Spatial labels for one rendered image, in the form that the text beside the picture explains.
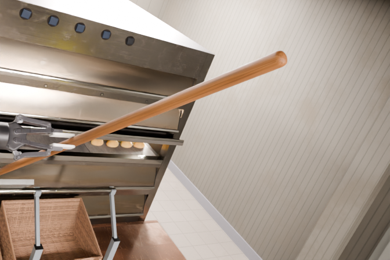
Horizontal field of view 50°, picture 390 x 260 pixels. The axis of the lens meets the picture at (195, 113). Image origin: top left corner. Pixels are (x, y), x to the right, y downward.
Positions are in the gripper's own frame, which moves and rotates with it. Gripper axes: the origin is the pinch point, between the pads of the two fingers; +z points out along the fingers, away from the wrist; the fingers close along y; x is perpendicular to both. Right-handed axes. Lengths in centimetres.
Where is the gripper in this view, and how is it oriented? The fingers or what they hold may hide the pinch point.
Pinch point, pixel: (62, 140)
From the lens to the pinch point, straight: 133.8
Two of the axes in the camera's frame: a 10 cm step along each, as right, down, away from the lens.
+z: 7.5, 1.2, 6.5
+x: 6.6, -2.3, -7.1
